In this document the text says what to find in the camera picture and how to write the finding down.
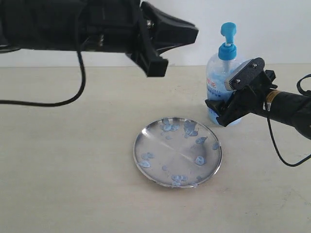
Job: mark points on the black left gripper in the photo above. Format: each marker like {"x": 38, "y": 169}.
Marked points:
{"x": 54, "y": 24}

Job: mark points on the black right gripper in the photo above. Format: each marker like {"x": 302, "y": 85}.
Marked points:
{"x": 250, "y": 85}

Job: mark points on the blue pump soap bottle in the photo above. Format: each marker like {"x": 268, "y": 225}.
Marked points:
{"x": 222, "y": 64}

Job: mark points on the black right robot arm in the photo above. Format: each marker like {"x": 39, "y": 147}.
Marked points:
{"x": 290, "y": 109}

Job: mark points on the round steel plate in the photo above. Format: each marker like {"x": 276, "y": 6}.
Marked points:
{"x": 177, "y": 152}

